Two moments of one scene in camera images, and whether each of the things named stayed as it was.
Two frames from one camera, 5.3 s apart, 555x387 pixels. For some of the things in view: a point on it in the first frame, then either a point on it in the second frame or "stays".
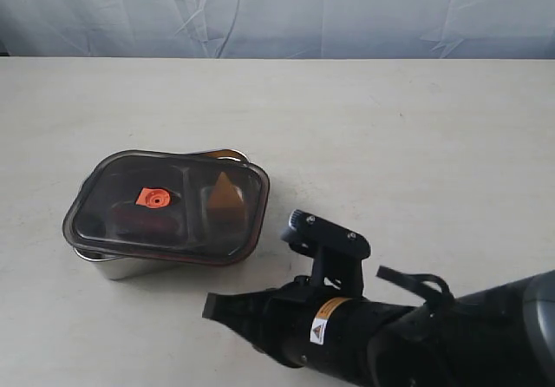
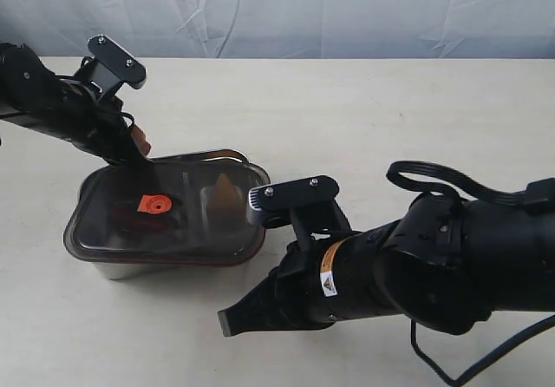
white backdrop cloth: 447,15 stays
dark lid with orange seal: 195,207 stays
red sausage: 142,221 to 155,204
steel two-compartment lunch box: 140,211 stays
